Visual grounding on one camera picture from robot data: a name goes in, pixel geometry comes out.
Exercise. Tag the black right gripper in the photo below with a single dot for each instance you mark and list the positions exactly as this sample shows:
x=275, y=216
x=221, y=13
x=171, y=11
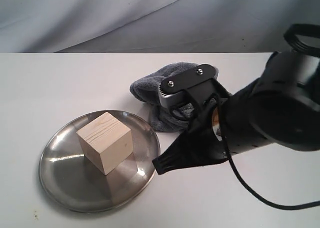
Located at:
x=196, y=147

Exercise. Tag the grey fleece towel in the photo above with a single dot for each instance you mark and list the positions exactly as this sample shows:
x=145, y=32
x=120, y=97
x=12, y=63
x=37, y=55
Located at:
x=146, y=90

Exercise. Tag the light wooden cube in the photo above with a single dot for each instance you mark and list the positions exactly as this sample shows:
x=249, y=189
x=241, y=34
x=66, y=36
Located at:
x=106, y=142

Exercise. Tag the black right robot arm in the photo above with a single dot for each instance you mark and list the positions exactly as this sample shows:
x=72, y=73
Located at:
x=281, y=106

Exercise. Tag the round stainless steel plate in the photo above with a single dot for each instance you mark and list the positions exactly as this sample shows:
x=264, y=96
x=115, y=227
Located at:
x=71, y=180

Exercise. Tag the white backdrop sheet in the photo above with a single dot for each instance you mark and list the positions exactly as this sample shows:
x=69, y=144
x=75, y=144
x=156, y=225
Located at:
x=150, y=26

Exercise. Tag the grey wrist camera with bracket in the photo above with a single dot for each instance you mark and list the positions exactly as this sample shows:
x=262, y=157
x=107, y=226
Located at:
x=195, y=86

